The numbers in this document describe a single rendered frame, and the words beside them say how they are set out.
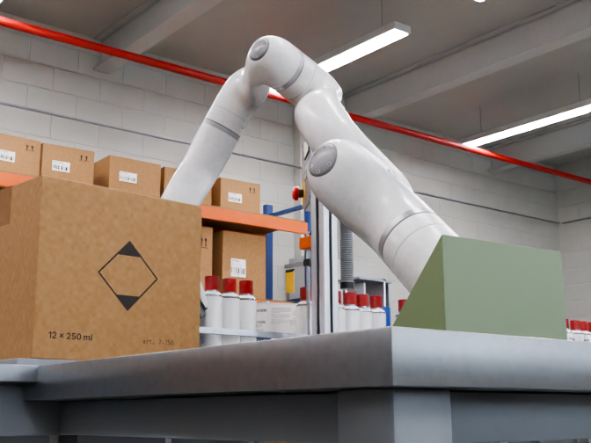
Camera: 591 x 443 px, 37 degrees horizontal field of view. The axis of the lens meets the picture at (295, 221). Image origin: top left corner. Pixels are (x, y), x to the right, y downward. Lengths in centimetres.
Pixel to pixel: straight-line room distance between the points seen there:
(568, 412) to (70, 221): 81
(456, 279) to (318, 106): 61
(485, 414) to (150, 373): 31
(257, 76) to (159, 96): 561
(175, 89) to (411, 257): 623
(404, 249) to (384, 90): 663
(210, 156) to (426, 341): 138
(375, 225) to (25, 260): 56
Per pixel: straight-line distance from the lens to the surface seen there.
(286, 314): 238
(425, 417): 64
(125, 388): 89
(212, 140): 195
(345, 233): 220
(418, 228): 142
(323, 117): 170
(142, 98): 734
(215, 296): 202
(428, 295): 123
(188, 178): 192
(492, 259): 129
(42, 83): 698
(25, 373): 109
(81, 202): 137
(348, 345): 63
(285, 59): 182
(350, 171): 150
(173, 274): 145
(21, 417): 113
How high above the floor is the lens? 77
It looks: 12 degrees up
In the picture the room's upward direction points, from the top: straight up
